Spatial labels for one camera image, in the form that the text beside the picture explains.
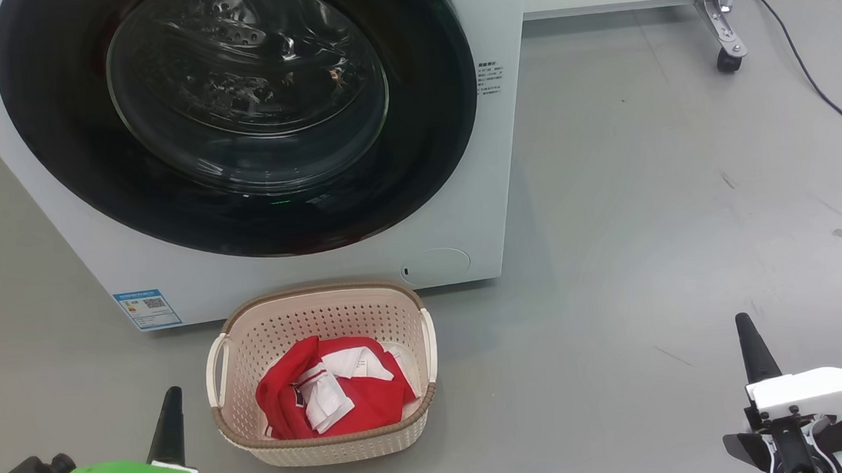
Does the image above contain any cream perforated laundry basket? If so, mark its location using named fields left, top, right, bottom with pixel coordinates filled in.
left=201, top=277, right=444, bottom=472

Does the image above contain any white oval filter access cover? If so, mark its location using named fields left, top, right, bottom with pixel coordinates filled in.
left=399, top=246, right=473, bottom=285

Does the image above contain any metal table leg with caster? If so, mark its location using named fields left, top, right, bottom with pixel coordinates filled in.
left=694, top=0, right=750, bottom=75

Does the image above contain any red and white garment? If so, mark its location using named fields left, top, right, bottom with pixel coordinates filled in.
left=252, top=330, right=419, bottom=442

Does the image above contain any blue energy label sticker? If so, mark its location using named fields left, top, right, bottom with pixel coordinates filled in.
left=112, top=287, right=183, bottom=334

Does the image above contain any black glass washing machine door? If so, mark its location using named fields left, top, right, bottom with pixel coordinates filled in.
left=0, top=0, right=487, bottom=274

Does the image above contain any black floor cable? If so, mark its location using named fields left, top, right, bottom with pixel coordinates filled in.
left=738, top=0, right=842, bottom=160

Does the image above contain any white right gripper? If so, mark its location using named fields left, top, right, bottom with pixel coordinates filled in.
left=734, top=307, right=842, bottom=428

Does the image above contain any white front-load washing machine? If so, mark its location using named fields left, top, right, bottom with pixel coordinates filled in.
left=0, top=0, right=544, bottom=341

